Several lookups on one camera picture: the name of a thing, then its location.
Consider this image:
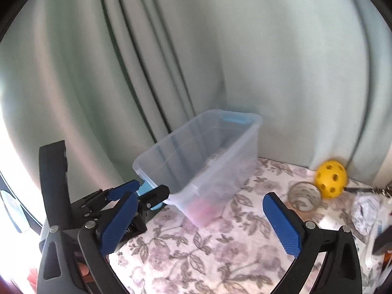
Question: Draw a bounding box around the pale green curtain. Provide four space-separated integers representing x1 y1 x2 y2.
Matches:
1 0 391 220

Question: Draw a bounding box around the white paper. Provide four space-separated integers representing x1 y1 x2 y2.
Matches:
351 193 381 236

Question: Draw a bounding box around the clear tape roll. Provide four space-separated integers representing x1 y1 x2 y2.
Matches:
288 181 322 212

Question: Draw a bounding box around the yellow perforated plastic ball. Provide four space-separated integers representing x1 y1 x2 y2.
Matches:
315 160 348 199

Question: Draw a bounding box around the black beaded headband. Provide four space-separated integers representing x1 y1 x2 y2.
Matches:
373 184 392 198

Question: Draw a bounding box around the clear plastic storage bin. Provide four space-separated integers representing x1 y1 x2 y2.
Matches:
133 110 262 228

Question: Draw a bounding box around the floral table cloth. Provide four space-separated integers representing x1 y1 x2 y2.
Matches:
107 156 392 294

